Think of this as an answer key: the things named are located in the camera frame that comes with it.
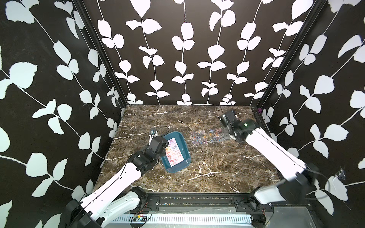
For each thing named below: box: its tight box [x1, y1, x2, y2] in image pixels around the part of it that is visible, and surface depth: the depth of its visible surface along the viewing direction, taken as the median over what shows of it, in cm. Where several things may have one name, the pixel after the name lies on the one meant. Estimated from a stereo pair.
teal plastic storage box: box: [171, 131, 191, 173], surface depth 89 cm
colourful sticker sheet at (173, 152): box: [165, 137, 185, 167], surface depth 88 cm
